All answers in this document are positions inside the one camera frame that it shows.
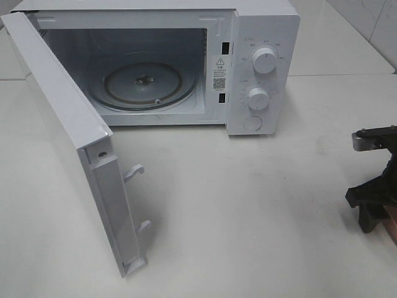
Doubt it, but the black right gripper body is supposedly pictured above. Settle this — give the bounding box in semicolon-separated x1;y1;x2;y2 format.
383;147;396;188

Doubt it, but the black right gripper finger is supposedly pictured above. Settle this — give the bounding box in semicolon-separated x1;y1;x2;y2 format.
346;183;396;233

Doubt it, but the pink round plate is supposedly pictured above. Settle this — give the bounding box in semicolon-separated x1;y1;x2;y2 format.
382;206;397;245

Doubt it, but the white round door button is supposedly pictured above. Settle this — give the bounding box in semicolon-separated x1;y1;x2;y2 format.
244;116;262;131

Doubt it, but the white microwave door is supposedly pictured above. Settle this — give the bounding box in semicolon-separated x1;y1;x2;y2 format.
1;12;151;277

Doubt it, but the white lower timer knob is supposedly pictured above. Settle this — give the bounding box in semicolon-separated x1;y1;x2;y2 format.
247;88;270;111

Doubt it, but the white upper power knob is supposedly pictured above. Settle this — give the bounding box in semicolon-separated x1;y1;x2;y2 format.
252;47;277;74

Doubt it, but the white microwave oven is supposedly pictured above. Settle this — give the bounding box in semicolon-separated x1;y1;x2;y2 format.
2;1;300;138

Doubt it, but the glass turntable plate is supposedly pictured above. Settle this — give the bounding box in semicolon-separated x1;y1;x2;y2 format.
87;52;203;111

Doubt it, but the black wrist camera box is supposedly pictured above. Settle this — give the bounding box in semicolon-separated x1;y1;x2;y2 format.
352;125;396;154

